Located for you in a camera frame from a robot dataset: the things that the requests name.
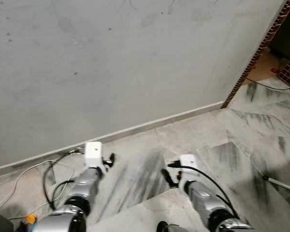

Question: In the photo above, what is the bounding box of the white baseboard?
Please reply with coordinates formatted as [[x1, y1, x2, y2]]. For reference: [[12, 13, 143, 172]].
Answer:
[[0, 101, 225, 174]]

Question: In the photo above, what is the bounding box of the grey right robot leg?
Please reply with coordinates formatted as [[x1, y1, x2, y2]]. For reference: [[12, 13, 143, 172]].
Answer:
[[156, 220, 184, 232]]

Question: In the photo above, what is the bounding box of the small orange blue object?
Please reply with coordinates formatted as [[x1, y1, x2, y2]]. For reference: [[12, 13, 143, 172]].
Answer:
[[25, 214, 38, 225]]

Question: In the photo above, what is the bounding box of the dark rounded object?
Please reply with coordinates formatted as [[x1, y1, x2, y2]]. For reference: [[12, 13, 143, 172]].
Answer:
[[0, 210, 14, 232]]

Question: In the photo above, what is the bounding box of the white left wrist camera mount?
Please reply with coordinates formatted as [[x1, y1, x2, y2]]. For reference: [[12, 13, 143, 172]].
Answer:
[[84, 141, 103, 168]]

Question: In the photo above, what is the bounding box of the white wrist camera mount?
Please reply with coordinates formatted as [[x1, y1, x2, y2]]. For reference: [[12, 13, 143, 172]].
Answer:
[[178, 154, 199, 182], [84, 141, 103, 168]]

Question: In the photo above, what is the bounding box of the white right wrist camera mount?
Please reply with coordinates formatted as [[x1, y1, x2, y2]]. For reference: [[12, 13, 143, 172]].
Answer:
[[178, 154, 199, 182]]

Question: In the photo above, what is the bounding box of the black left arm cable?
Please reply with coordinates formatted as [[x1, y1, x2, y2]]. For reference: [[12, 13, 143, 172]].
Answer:
[[43, 149, 85, 211]]

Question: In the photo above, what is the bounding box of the white floor cable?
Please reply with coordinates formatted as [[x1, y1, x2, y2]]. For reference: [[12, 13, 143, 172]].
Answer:
[[0, 159, 73, 220]]

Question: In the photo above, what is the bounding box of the thin black floor cable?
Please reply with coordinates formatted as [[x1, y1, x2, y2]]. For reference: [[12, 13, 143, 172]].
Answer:
[[245, 77, 290, 92]]

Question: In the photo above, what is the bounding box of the red brick door frame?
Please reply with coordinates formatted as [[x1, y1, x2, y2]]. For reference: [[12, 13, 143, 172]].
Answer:
[[221, 0, 290, 109]]

